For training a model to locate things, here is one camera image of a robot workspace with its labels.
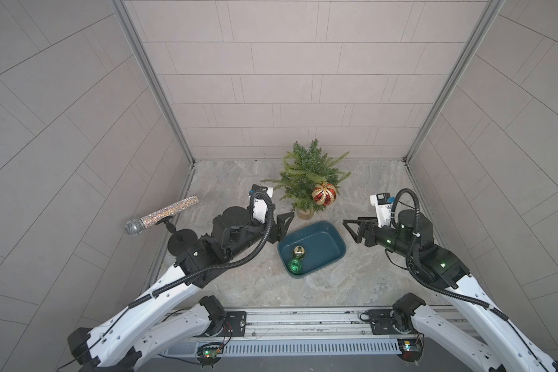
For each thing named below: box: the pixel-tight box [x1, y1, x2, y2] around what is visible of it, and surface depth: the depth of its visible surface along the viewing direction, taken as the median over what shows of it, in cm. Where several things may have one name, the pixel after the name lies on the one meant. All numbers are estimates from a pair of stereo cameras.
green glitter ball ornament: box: [286, 258, 304, 276], surface depth 80 cm
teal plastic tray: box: [277, 220, 347, 279], surface depth 88 cm
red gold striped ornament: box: [311, 182, 338, 207], surface depth 67 cm
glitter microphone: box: [124, 195, 200, 236], surface depth 72 cm
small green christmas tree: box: [261, 138, 352, 221], surface depth 75 cm
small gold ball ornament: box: [292, 244, 307, 260], surface depth 84 cm
